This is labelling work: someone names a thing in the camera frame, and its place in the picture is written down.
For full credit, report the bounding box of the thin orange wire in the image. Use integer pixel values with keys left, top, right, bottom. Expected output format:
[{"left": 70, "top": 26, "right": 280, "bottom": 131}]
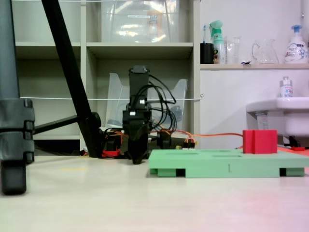
[{"left": 166, "top": 130, "right": 244, "bottom": 141}]

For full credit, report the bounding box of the black tripod brace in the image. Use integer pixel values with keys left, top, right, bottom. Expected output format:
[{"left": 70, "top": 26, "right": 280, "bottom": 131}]
[{"left": 33, "top": 115, "right": 82, "bottom": 135}]

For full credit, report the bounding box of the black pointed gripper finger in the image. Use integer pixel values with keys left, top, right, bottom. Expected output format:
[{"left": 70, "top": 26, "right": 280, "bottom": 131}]
[{"left": 127, "top": 125, "right": 149, "bottom": 166}]

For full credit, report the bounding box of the yellow tape marker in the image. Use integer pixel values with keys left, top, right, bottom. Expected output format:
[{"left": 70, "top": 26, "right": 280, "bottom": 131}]
[{"left": 59, "top": 167, "right": 88, "bottom": 172}]

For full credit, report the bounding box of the wooden wall ledge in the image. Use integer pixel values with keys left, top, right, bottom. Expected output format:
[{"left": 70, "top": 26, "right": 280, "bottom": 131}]
[{"left": 200, "top": 63, "right": 309, "bottom": 71}]

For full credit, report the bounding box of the glass beaker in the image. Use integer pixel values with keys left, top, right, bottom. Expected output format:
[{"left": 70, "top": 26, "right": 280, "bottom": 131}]
[{"left": 225, "top": 35, "right": 242, "bottom": 65}]

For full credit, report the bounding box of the white cord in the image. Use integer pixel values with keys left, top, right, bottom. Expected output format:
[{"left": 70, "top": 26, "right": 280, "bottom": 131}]
[{"left": 20, "top": 94, "right": 204, "bottom": 102}]

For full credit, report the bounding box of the grey tripod leg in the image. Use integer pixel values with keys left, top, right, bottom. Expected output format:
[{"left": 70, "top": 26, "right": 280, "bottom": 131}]
[{"left": 0, "top": 0, "right": 36, "bottom": 196}]

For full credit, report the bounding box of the clear plastic tray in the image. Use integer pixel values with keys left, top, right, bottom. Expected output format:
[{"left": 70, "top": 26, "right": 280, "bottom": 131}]
[{"left": 105, "top": 72, "right": 189, "bottom": 131}]

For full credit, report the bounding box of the white foam soap bottle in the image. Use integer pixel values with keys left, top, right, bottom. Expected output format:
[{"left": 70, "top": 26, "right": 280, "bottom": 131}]
[{"left": 284, "top": 24, "right": 309, "bottom": 64}]

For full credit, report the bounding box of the glass pitcher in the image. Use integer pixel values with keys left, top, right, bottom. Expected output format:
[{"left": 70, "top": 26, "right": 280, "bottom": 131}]
[{"left": 251, "top": 38, "right": 280, "bottom": 65}]

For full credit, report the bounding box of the grey shelf unit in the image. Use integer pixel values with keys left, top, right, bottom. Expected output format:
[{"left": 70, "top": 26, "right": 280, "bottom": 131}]
[{"left": 11, "top": 0, "right": 201, "bottom": 151}]

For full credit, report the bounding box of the small clear sanitizer bottle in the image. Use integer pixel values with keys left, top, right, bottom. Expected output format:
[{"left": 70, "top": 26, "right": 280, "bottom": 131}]
[{"left": 279, "top": 76, "right": 294, "bottom": 99}]

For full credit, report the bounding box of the green shape sorter board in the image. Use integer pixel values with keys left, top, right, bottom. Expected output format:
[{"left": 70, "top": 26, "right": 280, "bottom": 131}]
[{"left": 148, "top": 148, "right": 309, "bottom": 179}]

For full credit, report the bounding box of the white sink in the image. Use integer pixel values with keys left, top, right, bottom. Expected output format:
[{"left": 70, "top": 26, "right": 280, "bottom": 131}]
[{"left": 245, "top": 96, "right": 309, "bottom": 144}]

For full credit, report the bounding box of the black tripod leg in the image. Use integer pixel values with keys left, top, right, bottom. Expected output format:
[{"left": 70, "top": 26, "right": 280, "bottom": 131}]
[{"left": 41, "top": 0, "right": 101, "bottom": 159}]

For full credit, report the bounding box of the green spray bottle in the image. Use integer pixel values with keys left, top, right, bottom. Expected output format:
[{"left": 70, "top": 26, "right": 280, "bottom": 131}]
[{"left": 209, "top": 20, "right": 226, "bottom": 65}]

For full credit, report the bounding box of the red cross columnar block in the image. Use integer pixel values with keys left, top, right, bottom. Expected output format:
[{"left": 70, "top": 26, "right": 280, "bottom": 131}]
[{"left": 242, "top": 129, "right": 278, "bottom": 155}]

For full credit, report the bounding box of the black gripper servo cable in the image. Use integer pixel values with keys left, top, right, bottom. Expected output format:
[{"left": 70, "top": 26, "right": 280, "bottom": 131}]
[{"left": 135, "top": 74, "right": 178, "bottom": 131}]

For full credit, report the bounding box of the clear plastic storage box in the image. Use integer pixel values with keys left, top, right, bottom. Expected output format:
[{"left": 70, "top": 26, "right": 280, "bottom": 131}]
[{"left": 101, "top": 0, "right": 181, "bottom": 44}]

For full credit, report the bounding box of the black cup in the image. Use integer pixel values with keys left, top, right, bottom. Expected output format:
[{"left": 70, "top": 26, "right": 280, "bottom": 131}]
[{"left": 200, "top": 43, "right": 215, "bottom": 65}]

